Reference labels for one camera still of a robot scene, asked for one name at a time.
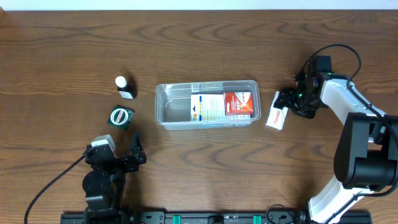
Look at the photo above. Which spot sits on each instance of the red orange medicine box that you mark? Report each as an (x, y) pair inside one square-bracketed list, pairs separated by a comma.
[(238, 103)]

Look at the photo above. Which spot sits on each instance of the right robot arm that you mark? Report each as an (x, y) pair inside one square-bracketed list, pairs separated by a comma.
[(365, 161)]

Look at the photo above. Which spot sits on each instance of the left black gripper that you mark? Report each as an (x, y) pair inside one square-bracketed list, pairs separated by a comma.
[(123, 162)]

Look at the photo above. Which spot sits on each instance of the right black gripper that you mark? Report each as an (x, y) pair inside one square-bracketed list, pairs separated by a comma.
[(294, 104)]

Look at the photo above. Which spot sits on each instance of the clear plastic container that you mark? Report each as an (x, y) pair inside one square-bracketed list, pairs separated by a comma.
[(173, 106)]

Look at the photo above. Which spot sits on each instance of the black mounting rail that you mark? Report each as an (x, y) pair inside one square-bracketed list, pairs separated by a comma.
[(273, 216)]

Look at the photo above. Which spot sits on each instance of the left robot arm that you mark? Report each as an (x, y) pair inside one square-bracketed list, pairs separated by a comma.
[(104, 185)]

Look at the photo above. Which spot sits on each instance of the dark bottle white cap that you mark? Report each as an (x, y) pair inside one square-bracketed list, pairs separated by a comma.
[(125, 89)]

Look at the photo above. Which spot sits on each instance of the white Panadol box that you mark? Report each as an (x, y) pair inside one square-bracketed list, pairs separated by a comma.
[(276, 118)]

